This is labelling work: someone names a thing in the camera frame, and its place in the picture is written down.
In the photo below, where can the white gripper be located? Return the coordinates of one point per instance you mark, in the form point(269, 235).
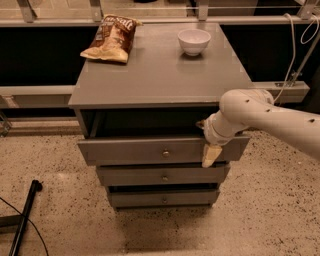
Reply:
point(210, 131)

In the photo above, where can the grey top drawer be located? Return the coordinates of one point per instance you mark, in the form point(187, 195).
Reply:
point(142, 150)

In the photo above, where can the grey drawer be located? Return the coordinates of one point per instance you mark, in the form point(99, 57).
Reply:
point(163, 198)
point(161, 174)
point(142, 150)

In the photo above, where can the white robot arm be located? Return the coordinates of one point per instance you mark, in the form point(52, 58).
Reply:
point(254, 108)

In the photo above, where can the grey drawer cabinet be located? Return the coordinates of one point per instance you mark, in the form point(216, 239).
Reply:
point(160, 92)

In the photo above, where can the grey middle drawer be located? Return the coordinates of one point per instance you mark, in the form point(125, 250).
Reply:
point(161, 174)

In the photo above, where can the grey bottom drawer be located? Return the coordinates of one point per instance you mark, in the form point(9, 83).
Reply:
point(163, 198)

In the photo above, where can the white ceramic bowl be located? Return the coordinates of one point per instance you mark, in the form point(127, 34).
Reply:
point(193, 41)

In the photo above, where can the brown chip bag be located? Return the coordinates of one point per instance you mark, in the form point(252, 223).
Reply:
point(113, 40)

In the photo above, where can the black metal stand leg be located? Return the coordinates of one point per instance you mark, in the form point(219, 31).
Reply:
point(19, 221)

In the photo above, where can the grey metal railing frame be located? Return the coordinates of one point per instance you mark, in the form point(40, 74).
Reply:
point(41, 62)

